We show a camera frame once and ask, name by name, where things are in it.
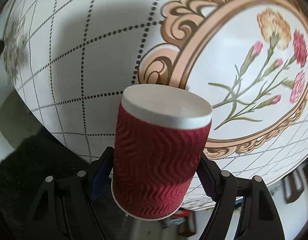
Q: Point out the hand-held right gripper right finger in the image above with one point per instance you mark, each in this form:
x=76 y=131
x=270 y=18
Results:
x=209 y=181

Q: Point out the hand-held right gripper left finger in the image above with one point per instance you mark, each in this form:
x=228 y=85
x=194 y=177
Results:
x=100 y=180

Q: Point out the red ribbed paper cup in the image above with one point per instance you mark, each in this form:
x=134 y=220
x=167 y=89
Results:
x=156 y=155

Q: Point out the floral printed tablecloth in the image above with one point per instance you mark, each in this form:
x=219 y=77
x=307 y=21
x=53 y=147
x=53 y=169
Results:
x=169 y=55

